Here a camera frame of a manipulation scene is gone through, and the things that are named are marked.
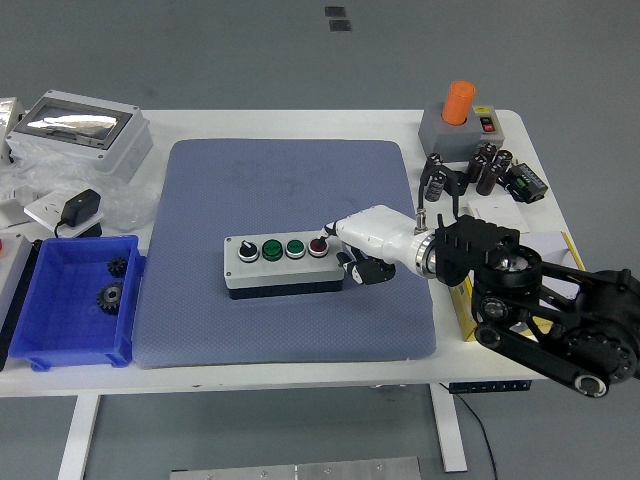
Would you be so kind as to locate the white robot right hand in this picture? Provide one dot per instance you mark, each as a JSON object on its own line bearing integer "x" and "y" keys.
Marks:
{"x": 375, "y": 230}

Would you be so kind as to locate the grey push-button control box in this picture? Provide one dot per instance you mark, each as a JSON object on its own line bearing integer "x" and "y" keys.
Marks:
{"x": 280, "y": 272}

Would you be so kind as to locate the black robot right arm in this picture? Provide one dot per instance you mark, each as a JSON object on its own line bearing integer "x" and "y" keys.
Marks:
{"x": 590, "y": 345}

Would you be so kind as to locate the grey box with red button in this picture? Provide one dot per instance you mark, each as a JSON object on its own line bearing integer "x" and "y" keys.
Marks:
{"x": 12, "y": 270}

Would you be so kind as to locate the black cylindrical capacitor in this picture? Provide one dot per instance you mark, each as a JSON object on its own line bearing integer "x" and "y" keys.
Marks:
{"x": 488, "y": 179}
{"x": 435, "y": 189}
{"x": 487, "y": 150}
{"x": 475, "y": 169}
{"x": 503, "y": 160}
{"x": 432, "y": 161}

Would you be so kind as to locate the grey block holder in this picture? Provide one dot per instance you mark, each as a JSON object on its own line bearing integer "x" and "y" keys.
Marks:
{"x": 450, "y": 140}

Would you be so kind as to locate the orange cylinder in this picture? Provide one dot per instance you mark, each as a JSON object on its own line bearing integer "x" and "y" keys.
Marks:
{"x": 458, "y": 102}

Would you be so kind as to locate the blue-grey table mat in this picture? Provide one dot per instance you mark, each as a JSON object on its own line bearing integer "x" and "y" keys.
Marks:
{"x": 225, "y": 190}

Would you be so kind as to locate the black module with green terminal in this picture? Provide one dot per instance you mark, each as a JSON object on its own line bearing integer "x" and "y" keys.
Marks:
{"x": 527, "y": 182}

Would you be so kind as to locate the white and yellow cardboard box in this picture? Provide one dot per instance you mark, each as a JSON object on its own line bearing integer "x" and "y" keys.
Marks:
{"x": 545, "y": 245}

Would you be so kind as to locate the black table control panel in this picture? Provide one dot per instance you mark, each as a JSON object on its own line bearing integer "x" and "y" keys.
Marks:
{"x": 490, "y": 387}

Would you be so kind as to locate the dark floor plate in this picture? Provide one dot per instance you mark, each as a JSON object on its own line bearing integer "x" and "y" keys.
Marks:
{"x": 335, "y": 11}
{"x": 340, "y": 25}

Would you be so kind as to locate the white table leg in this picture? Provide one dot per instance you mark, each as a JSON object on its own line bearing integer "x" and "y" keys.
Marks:
{"x": 450, "y": 435}
{"x": 75, "y": 440}

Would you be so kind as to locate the grey metal plate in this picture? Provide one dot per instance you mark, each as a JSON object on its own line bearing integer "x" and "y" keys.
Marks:
{"x": 300, "y": 470}

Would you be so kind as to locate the small black bevel gear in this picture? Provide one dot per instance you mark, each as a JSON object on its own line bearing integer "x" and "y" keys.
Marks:
{"x": 117, "y": 267}

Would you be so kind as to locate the large black bevel gear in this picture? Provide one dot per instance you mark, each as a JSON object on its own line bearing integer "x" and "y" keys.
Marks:
{"x": 110, "y": 298}

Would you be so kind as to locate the black power adapter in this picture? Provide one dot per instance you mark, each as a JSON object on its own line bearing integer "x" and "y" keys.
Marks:
{"x": 80, "y": 206}

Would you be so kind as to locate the blue plastic bin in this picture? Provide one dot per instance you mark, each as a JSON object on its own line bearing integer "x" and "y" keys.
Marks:
{"x": 60, "y": 325}

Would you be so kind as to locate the clear plastic bag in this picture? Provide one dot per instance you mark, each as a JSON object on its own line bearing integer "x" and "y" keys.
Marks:
{"x": 30, "y": 175}

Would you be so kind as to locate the white wall switch plate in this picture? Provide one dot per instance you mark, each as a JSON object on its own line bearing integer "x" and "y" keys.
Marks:
{"x": 500, "y": 207}

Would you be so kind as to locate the white switch box yellow label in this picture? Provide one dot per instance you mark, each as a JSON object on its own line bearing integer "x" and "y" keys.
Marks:
{"x": 492, "y": 136}

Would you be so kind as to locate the grey enclosure with clear window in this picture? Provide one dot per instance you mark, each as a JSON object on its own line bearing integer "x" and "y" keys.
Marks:
{"x": 125, "y": 150}

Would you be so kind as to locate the white wall socket plate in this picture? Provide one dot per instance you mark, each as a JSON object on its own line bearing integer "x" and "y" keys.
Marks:
{"x": 42, "y": 207}

